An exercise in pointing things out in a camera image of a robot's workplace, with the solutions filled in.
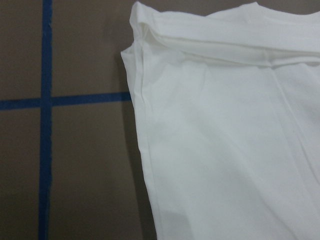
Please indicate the white long-sleeve printed shirt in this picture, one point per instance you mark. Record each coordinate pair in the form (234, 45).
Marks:
(227, 115)

